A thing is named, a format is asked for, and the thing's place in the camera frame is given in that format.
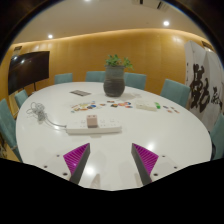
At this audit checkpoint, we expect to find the teal chairs group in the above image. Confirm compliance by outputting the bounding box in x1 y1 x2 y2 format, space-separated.
0 70 224 163

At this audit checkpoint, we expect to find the white power strip cable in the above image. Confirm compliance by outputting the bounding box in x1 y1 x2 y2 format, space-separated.
25 101 68 130

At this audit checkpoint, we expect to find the dark flat card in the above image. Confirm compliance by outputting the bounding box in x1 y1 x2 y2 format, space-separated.
69 89 92 97

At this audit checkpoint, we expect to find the white calligraphy folding screen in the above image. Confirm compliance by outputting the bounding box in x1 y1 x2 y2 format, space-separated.
184 40 224 133

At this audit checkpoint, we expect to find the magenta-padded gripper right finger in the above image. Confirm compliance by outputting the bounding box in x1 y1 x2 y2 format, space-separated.
130 142 181 187

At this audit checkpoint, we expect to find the black television on stand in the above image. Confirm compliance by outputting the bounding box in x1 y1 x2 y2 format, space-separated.
7 50 51 96

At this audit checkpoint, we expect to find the white power strip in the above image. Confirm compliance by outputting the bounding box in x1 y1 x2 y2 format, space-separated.
65 118 123 136

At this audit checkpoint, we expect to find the small pinkish-white charger block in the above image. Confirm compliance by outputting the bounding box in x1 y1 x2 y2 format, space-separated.
86 114 99 129

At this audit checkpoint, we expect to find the grey ribbed pot with plant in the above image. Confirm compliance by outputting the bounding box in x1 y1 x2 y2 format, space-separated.
102 54 134 98

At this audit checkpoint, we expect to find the ceiling air vent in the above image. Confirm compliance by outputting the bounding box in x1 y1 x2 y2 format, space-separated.
131 0 168 10

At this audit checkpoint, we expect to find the flat white box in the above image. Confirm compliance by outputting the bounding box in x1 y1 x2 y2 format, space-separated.
134 100 158 112

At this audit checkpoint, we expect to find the white sheet of colourful stickers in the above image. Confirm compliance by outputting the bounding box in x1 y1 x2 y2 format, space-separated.
70 101 98 113

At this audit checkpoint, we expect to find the round ceiling lights group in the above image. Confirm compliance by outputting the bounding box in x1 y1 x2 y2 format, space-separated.
46 0 171 40

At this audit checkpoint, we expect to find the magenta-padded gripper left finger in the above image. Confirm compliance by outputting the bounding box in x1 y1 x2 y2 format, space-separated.
41 142 92 185

